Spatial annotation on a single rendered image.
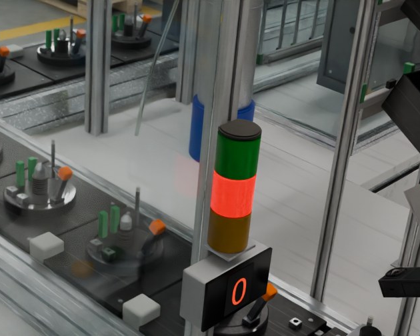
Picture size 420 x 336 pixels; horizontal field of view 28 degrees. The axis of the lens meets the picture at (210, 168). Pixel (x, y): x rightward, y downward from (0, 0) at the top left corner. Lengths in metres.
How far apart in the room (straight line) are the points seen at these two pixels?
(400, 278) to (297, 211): 0.83
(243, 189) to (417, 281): 0.27
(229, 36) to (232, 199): 0.19
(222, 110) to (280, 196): 1.04
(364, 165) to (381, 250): 0.40
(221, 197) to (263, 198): 0.99
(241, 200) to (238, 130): 0.08
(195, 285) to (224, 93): 0.23
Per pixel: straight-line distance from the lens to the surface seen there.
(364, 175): 2.13
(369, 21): 1.28
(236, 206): 0.97
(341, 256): 1.79
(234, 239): 0.99
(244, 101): 2.02
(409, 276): 1.11
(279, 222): 1.87
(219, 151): 0.95
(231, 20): 0.91
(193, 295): 1.01
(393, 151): 2.29
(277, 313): 1.40
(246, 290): 1.06
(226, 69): 0.92
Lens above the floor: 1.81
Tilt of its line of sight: 27 degrees down
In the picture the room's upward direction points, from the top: 5 degrees clockwise
